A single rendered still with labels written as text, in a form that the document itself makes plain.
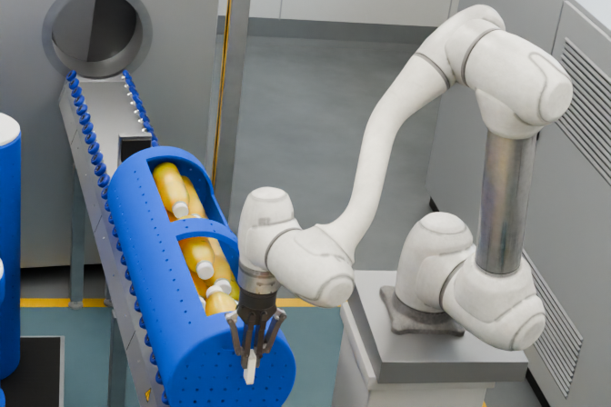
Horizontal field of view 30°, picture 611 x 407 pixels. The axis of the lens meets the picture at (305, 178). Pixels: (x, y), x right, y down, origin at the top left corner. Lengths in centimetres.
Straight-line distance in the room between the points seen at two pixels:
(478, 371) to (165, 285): 76
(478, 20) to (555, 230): 200
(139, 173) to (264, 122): 337
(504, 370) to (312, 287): 83
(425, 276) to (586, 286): 141
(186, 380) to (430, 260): 63
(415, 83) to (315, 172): 360
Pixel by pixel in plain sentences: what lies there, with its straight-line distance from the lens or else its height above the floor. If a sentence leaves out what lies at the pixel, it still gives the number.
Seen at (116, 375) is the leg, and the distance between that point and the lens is 361.
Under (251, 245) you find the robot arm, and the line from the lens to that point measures 219.
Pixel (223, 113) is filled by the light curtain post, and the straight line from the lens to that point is 370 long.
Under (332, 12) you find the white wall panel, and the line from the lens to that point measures 760.
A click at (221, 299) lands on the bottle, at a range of 254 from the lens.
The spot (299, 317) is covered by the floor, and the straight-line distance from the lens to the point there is 469.
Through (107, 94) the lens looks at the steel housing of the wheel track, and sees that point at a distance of 421.
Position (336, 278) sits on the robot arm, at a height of 152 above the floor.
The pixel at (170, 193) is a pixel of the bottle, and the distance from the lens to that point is 297.
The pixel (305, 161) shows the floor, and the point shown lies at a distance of 596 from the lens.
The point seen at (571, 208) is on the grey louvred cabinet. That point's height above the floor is 81.
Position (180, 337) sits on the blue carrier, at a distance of 245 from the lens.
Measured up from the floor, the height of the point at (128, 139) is 108.
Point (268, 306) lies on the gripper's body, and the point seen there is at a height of 134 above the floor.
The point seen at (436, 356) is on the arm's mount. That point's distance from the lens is 272.
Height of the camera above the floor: 259
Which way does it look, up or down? 27 degrees down
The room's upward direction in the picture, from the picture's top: 7 degrees clockwise
